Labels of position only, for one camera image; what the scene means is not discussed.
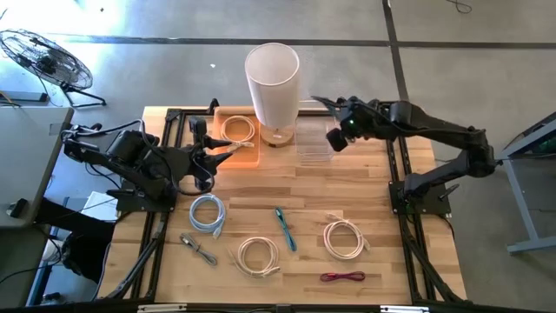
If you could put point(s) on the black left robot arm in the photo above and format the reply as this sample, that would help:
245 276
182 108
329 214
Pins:
126 145

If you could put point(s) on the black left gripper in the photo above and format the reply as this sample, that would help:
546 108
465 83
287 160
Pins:
187 163

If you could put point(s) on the small black desk device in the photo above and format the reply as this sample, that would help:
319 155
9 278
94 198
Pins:
17 208

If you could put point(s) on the black aluminium table frame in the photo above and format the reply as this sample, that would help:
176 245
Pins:
395 165

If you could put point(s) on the black office chair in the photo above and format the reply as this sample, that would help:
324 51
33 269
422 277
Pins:
82 256

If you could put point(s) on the clear plastic bin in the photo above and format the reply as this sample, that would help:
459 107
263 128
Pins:
313 143

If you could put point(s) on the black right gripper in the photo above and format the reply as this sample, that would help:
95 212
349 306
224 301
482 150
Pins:
365 119

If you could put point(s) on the grey desk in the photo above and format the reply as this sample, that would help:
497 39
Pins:
26 165

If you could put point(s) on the black floor fan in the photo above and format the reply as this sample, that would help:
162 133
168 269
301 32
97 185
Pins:
48 61

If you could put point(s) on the white paper sheet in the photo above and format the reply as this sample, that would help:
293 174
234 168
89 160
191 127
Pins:
102 206

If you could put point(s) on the silver metal bracket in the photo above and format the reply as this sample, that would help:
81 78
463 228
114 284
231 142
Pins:
404 309
161 308

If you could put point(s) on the grey metal table frame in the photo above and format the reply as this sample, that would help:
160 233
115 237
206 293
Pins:
521 204

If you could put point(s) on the grey power strip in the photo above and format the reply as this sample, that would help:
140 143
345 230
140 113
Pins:
26 96

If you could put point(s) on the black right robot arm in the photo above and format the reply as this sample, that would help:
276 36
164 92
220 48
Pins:
434 126

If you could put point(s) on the orange translucent plastic bin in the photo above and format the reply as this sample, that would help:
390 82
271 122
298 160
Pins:
243 158

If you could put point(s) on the white shade wooden base lamp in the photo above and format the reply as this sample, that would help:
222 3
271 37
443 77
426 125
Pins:
273 95

